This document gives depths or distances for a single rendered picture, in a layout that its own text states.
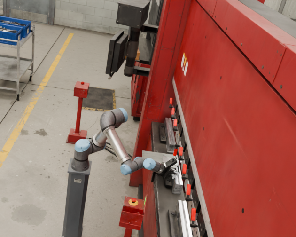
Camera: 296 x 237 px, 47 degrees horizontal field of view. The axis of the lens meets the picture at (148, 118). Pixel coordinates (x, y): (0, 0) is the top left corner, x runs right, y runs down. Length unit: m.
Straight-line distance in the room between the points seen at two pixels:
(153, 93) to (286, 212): 2.49
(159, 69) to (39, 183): 1.78
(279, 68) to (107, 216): 2.73
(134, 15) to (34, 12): 6.73
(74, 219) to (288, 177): 2.37
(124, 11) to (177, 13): 0.50
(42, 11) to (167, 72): 6.85
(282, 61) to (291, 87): 0.12
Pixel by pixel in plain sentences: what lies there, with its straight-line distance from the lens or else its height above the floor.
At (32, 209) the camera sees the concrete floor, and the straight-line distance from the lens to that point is 3.65.
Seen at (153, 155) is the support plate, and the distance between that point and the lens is 2.78.
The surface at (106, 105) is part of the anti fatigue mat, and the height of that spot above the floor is 0.01.
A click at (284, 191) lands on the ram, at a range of 1.11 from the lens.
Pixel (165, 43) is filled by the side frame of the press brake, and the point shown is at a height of 1.70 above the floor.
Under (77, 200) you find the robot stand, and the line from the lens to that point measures 3.04.
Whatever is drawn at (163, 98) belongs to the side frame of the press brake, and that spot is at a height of 1.15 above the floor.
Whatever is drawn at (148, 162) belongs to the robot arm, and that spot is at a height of 1.17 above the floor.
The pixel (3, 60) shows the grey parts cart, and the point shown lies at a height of 0.33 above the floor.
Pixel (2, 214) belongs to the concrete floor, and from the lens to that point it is 3.63.
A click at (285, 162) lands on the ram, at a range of 1.12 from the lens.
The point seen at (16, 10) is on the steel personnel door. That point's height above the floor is 0.22.
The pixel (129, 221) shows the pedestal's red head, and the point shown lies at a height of 0.73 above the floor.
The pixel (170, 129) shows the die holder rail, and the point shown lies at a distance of 3.28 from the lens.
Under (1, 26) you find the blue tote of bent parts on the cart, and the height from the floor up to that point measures 0.98.
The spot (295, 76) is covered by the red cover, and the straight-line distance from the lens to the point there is 1.12.
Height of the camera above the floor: 2.52
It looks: 27 degrees down
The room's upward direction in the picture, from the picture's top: 12 degrees clockwise
